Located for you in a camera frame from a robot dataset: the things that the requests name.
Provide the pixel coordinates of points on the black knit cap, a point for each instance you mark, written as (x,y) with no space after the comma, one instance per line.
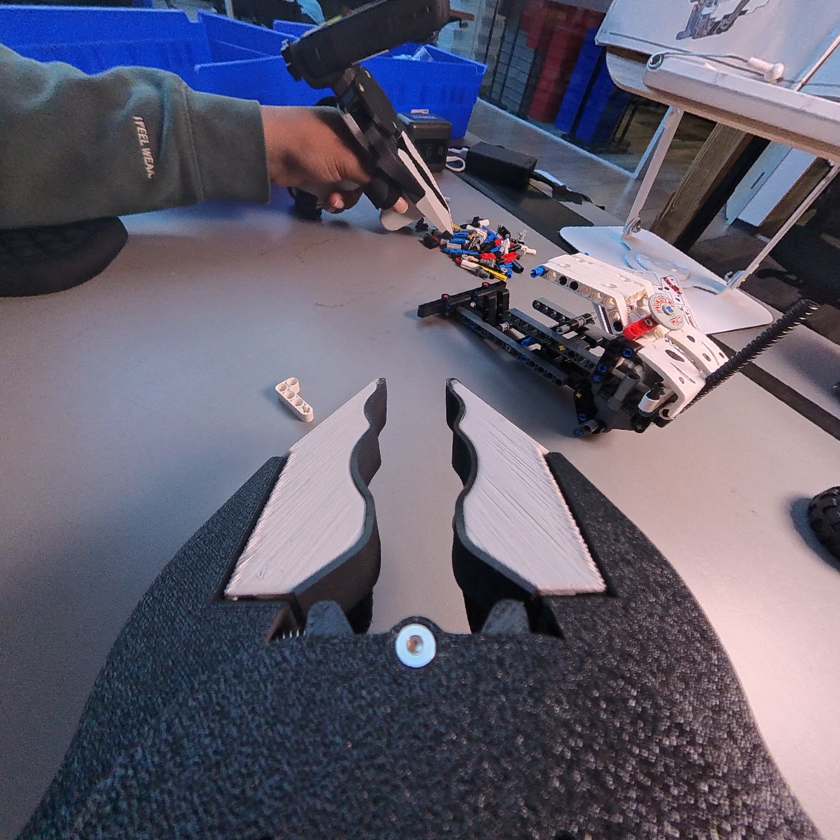
(52,256)

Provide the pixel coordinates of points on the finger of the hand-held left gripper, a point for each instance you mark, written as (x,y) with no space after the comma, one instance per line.
(426,190)
(400,213)

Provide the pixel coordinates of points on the toy truck chassis model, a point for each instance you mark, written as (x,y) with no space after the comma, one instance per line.
(682,354)

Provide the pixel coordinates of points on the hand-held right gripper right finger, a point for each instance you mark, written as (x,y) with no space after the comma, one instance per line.
(525,518)

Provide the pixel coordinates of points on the grey desk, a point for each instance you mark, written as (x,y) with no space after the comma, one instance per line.
(197,328)

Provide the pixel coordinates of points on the pile of small toy bricks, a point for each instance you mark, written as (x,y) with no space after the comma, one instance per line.
(485,246)

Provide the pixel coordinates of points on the blue storage bin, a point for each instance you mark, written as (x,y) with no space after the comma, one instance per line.
(98,39)
(446,85)

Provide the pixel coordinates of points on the white book stand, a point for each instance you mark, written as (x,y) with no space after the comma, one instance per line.
(735,308)

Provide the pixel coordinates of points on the black power adapter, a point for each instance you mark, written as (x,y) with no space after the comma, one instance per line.
(502,164)

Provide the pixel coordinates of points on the black toy tyre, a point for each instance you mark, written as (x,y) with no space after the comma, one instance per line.
(827,522)

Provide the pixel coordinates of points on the white angled toy beam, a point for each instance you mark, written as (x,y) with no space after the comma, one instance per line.
(295,400)

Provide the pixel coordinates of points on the instruction booklet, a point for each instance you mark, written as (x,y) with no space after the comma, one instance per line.
(656,26)

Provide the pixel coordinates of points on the red blue drawer cabinet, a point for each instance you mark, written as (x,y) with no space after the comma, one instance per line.
(558,65)

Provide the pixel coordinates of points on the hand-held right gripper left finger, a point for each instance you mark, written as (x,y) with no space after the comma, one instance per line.
(308,518)

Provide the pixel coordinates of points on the small black camera device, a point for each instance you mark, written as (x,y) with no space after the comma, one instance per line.
(433,141)

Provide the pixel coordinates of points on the person's left forearm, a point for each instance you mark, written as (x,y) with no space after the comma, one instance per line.
(98,144)

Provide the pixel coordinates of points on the person's left hand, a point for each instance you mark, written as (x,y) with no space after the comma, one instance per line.
(308,151)

